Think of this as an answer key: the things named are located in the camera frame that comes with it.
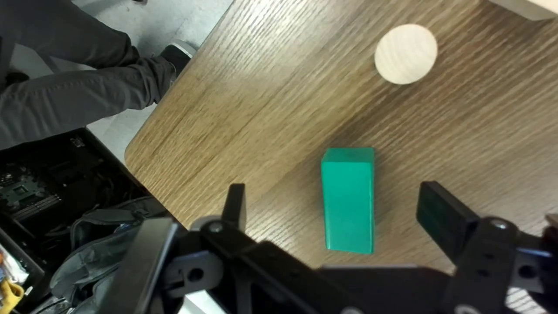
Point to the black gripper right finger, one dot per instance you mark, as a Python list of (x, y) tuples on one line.
[(447, 218)]

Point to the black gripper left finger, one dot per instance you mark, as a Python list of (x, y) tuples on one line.
[(234, 206)]

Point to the green arch block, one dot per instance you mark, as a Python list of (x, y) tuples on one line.
[(349, 202)]

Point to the wooden cylinder block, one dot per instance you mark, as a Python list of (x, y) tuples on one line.
[(405, 54)]

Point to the grey fabric bag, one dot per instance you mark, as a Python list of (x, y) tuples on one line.
[(98, 249)]

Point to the dark shoe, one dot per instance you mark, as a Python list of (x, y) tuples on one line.
[(178, 56)]

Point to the black open equipment case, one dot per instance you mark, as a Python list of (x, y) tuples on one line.
[(52, 180)]

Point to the person leg in grey trousers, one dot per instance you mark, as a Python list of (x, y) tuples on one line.
[(63, 75)]

